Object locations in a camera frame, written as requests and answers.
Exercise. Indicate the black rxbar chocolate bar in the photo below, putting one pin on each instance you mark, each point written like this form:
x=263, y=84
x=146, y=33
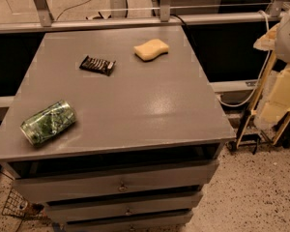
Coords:
x=97, y=65

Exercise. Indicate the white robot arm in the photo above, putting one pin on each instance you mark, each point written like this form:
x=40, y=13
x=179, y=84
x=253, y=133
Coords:
x=282, y=41

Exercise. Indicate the green soda can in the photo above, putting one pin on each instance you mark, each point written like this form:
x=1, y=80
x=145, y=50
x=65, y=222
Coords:
x=48, y=123

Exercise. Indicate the grey drawer cabinet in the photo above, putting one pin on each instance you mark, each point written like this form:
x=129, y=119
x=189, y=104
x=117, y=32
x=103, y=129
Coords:
x=145, y=113

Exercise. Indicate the yellow sponge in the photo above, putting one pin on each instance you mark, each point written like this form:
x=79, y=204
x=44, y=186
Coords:
x=151, y=49

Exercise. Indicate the top grey drawer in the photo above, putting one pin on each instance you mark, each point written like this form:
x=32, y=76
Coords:
x=116, y=181

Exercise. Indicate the grey drawer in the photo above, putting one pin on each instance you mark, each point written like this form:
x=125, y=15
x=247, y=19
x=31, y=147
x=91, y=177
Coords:
x=125, y=207
x=116, y=181
x=132, y=223

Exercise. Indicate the grey metal railing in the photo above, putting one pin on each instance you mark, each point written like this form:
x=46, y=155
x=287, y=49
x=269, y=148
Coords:
x=18, y=16

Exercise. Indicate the bottom grey drawer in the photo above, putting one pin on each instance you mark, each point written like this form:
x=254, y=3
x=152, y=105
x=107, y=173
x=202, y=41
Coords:
x=132, y=223

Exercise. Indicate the middle grey drawer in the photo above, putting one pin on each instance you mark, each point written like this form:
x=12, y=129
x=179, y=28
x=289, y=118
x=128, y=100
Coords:
x=125, y=207

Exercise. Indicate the metal wire basket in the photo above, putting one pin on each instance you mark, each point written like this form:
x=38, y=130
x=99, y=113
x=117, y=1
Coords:
x=16, y=206

